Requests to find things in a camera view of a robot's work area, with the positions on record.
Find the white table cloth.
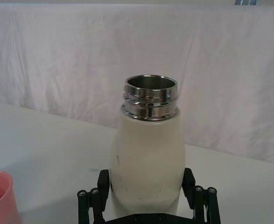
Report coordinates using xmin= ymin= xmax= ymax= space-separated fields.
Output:
xmin=0 ymin=100 xmax=274 ymax=224

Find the cream vacuum bottle steel neck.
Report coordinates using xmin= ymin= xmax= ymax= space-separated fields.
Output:
xmin=108 ymin=74 xmax=186 ymax=217

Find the white curtain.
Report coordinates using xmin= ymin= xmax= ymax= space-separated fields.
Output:
xmin=0 ymin=4 xmax=274 ymax=167

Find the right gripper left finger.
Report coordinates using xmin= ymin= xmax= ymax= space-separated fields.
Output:
xmin=77 ymin=169 xmax=113 ymax=224

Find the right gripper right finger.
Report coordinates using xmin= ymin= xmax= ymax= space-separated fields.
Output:
xmin=181 ymin=167 xmax=221 ymax=224

